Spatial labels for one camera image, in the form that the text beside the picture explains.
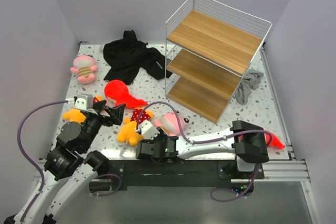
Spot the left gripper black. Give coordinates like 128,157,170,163
81,99,126,152

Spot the red whale plush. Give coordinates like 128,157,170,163
104,80,148,109

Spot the pink striped plush doll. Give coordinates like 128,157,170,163
70,55,98,84
154,111,190,136

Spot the orange bear plush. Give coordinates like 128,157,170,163
62,96,102,124
117,108,143,146

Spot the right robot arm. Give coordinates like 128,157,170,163
135,120,269,178

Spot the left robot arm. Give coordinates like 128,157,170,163
4,94,126,223

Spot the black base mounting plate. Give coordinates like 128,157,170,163
89,160,254,193

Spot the black cloth garment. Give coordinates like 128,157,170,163
103,30,172,85

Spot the red shark plush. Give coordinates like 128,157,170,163
265,133,286,150

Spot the grey crumpled cloth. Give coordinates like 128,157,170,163
234,69,264,105

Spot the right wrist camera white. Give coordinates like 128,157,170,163
135,120,160,140

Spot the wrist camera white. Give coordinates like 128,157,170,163
135,120,160,140
74,94,93,111

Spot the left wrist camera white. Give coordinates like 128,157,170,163
74,94,93,111

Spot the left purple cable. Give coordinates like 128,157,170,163
17,98,77,222

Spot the purple cable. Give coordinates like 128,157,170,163
135,101,272,201
17,98,77,222

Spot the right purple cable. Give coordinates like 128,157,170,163
135,101,272,201

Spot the white wire wooden shelf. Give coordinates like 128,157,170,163
165,0,272,123

